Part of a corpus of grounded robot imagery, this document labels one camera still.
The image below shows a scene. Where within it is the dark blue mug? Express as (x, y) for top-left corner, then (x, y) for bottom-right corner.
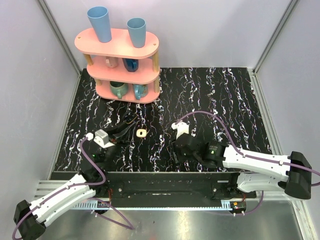
(122, 58), (139, 73)

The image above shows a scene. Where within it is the left controller board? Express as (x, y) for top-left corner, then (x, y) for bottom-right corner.
(97, 199), (110, 209)

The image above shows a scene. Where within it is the right controller board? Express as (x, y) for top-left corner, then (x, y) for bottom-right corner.
(231, 201), (247, 210)

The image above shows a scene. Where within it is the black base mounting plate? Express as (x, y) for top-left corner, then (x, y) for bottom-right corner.
(95, 172), (257, 209)

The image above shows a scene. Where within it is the blue butterfly mug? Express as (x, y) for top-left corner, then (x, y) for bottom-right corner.
(133, 84), (149, 100)

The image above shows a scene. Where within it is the beige earbud charging case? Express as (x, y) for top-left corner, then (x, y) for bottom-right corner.
(136, 129), (148, 138)

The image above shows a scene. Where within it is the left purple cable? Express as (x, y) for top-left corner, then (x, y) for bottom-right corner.
(11, 137), (136, 240)

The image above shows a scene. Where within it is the black earbud charging case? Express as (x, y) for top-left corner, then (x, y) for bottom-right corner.
(122, 111), (137, 125)

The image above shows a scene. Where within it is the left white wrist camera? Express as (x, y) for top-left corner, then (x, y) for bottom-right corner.
(85, 129), (115, 149)

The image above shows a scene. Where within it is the purple cable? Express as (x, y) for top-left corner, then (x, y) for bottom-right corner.
(11, 137), (136, 240)
(174, 110), (320, 216)

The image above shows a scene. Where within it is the controller board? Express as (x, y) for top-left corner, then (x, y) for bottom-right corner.
(231, 201), (247, 210)
(97, 199), (110, 209)

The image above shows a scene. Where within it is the green ceramic mug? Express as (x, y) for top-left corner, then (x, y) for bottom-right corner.
(109, 81), (129, 100)

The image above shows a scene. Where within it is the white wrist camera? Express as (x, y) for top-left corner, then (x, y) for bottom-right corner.
(85, 129), (115, 149)
(171, 121), (190, 139)

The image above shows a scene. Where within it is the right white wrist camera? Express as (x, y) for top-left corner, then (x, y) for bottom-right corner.
(171, 121), (190, 139)

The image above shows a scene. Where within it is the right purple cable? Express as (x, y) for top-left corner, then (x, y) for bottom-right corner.
(174, 110), (320, 216)

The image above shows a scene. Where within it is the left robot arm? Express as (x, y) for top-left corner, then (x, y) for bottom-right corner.
(12, 120), (135, 240)

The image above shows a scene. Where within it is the tall light blue cup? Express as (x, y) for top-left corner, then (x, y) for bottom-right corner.
(87, 6), (112, 43)

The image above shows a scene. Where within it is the short light blue cup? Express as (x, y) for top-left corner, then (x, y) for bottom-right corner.
(126, 17), (146, 48)

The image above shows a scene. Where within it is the pink three-tier wooden shelf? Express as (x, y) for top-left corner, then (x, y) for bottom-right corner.
(74, 28), (160, 104)

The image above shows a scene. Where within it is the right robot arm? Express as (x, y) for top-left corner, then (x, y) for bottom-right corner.
(173, 133), (312, 200)

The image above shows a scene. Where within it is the pink mug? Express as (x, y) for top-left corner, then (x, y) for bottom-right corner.
(105, 56), (119, 69)

